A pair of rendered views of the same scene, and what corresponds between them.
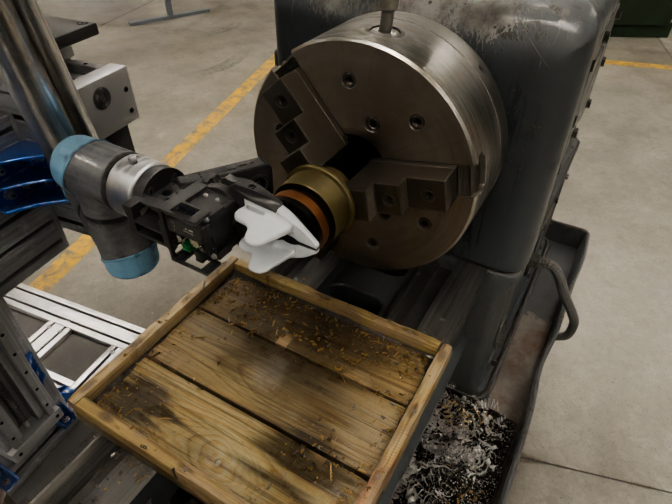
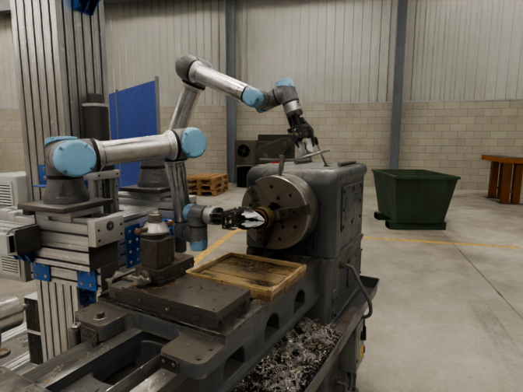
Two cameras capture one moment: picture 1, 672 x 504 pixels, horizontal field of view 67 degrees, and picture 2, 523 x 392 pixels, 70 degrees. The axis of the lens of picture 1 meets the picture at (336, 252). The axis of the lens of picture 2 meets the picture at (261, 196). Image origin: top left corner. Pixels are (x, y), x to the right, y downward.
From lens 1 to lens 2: 0.99 m
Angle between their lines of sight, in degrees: 31
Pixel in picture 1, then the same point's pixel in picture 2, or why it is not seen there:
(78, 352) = not seen: hidden behind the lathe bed
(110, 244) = (196, 236)
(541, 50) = (323, 181)
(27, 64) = (181, 184)
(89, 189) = (196, 215)
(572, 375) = (397, 376)
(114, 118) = not seen: hidden behind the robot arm
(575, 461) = not seen: outside the picture
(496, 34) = (311, 178)
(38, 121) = (178, 201)
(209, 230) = (235, 216)
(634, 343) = (431, 362)
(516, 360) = (346, 320)
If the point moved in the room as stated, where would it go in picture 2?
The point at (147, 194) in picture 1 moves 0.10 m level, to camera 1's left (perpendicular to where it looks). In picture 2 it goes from (215, 212) to (190, 212)
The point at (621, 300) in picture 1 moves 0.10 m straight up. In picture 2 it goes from (423, 343) to (424, 330)
